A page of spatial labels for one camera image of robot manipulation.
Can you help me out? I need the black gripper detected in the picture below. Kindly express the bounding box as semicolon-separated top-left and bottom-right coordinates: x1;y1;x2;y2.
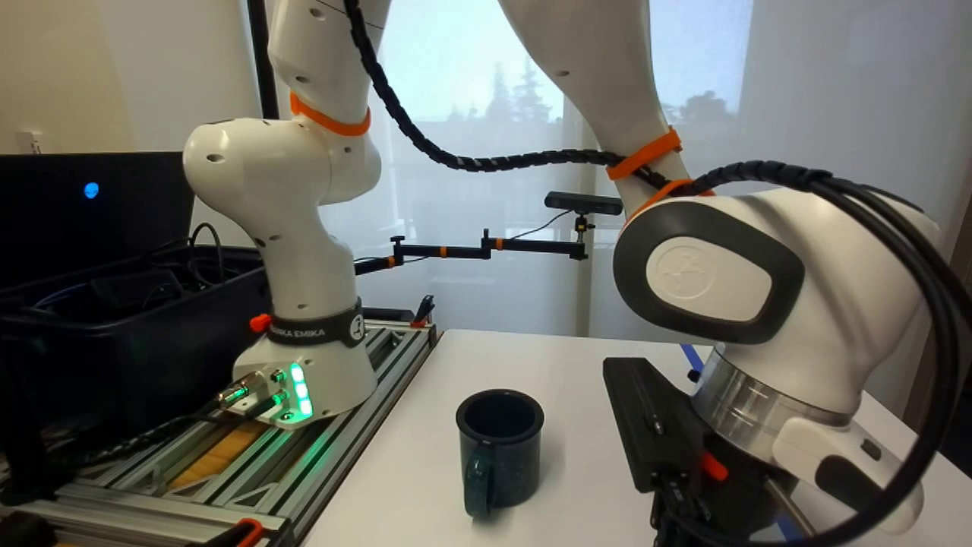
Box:
646;449;802;547

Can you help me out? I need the dark green mug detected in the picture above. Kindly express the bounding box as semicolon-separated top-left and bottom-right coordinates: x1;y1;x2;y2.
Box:
453;385;546;523

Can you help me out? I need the black storage bin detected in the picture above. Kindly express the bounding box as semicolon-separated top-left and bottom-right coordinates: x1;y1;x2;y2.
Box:
0;244;274;490

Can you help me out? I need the black monitor with blue light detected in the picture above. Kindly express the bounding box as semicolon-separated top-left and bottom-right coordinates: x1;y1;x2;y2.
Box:
0;149;198;293

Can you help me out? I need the black bar camera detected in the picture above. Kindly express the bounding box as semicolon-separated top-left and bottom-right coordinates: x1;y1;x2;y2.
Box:
540;189;624;219

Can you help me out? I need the black jointed camera arm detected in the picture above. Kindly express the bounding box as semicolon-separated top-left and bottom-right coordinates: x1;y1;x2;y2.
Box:
351;224;591;279

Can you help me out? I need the orange ring on arm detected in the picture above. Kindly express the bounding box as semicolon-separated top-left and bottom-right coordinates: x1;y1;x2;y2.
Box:
289;90;373;139
604;124;687;185

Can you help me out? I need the aluminium rail base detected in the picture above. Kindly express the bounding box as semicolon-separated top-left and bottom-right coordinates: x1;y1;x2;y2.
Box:
18;318;442;547

